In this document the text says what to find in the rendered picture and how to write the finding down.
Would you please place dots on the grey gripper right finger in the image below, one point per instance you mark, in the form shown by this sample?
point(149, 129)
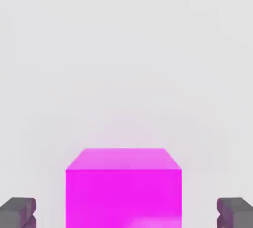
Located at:
point(237, 212)

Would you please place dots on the small magenta cube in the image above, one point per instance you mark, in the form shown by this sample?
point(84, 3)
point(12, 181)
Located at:
point(123, 194)

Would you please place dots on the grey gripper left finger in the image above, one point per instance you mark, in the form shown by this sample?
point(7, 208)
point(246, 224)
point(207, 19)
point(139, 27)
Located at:
point(13, 212)

